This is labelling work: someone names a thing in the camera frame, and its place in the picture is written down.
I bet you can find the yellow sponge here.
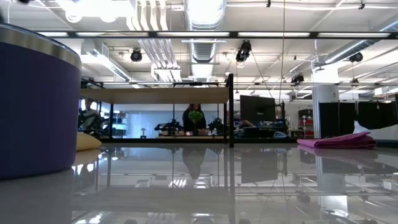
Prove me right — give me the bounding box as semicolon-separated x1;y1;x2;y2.
76;132;103;152

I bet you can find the light wooden board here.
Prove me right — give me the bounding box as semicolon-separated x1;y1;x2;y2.
80;73;234;148

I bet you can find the purple tumbler with steel rim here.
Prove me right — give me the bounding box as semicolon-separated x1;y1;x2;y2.
0;22;82;180

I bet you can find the dark potted plant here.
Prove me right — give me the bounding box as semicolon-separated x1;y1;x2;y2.
208;116;224;135

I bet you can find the black partition curtain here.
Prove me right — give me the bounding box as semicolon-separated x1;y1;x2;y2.
319;101;398;139

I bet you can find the silver ventilation duct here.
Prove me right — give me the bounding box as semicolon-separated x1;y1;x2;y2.
183;0;228;79

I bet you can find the white pillar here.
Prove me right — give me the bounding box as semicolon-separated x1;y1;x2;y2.
312;67;340;139

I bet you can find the red storage rack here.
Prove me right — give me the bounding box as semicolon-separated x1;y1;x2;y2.
298;108;315;138

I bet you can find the thin hanging cable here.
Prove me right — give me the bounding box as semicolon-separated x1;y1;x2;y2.
277;0;287;103

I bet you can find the black monitor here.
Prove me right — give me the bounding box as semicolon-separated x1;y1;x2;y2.
239;95;277;123

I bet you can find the small green plant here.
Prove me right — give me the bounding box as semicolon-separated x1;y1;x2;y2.
188;110;205;136

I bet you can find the pink folded cloth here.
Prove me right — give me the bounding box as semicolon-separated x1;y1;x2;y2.
296;131;377;150

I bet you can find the black overhead light bar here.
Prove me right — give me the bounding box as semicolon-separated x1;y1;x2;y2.
34;30;398;40

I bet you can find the white sheet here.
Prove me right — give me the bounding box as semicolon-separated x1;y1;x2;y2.
353;121;398;141

